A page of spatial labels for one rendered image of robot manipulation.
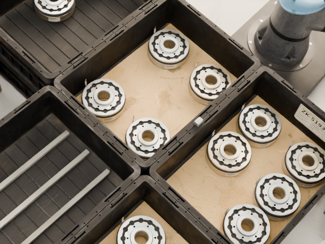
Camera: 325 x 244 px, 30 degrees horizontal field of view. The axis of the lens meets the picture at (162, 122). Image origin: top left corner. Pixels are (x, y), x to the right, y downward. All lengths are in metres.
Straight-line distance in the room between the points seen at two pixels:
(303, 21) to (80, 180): 0.68
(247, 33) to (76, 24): 0.48
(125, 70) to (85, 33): 0.15
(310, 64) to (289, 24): 0.18
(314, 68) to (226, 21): 0.30
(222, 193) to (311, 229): 0.28
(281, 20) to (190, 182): 0.49
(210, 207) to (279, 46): 0.51
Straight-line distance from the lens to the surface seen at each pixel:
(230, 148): 1.41
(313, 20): 1.57
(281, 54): 1.65
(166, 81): 1.49
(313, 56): 1.74
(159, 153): 1.29
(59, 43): 1.55
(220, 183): 1.39
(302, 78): 1.68
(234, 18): 1.81
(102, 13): 1.61
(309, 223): 1.55
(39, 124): 1.43
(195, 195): 1.37
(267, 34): 1.65
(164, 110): 1.45
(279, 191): 1.39
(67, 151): 1.40
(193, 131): 1.32
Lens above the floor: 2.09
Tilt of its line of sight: 61 degrees down
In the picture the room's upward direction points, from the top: 11 degrees clockwise
